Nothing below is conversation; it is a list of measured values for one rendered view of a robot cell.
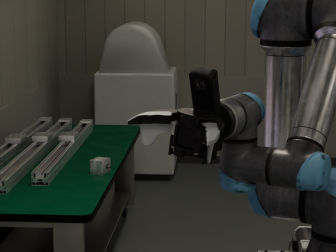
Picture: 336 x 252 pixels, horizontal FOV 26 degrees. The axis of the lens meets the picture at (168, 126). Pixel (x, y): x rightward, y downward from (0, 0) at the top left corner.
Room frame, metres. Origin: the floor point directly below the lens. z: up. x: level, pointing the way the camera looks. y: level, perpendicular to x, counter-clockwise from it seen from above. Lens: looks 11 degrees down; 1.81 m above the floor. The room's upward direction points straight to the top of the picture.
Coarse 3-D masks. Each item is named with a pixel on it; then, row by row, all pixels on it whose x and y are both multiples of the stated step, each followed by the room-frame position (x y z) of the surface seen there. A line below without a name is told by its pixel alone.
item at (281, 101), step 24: (264, 0) 1.62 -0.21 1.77; (288, 0) 1.60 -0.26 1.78; (312, 0) 1.57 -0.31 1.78; (264, 24) 1.62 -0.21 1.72; (288, 24) 1.59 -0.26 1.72; (264, 48) 1.63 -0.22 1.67; (288, 48) 1.60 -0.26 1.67; (288, 72) 1.61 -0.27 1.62; (288, 96) 1.61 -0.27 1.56; (264, 120) 1.65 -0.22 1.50; (288, 120) 1.61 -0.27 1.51; (264, 144) 1.65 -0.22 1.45; (264, 192) 1.61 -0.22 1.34; (288, 192) 1.59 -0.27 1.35; (288, 216) 1.60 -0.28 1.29
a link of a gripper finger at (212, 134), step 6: (204, 126) 1.19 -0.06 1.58; (210, 126) 1.19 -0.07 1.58; (216, 126) 1.19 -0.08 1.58; (204, 132) 1.17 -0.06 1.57; (210, 132) 1.15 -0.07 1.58; (216, 132) 1.16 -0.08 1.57; (204, 138) 1.14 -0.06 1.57; (210, 138) 1.14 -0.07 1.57; (216, 138) 1.16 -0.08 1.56; (210, 144) 1.13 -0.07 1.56; (210, 150) 1.16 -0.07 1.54; (210, 156) 1.16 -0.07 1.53
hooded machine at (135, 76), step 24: (144, 24) 6.93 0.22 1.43; (120, 48) 6.62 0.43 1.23; (144, 48) 6.60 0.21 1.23; (96, 72) 6.65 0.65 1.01; (120, 72) 6.62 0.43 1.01; (144, 72) 6.60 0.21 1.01; (168, 72) 6.65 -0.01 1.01; (96, 96) 6.59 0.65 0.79; (120, 96) 6.58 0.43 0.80; (144, 96) 6.56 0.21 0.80; (168, 96) 6.55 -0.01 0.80; (96, 120) 6.59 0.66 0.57; (120, 120) 6.58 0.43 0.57; (168, 144) 6.55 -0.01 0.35; (144, 168) 6.56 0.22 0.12; (168, 168) 6.55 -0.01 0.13
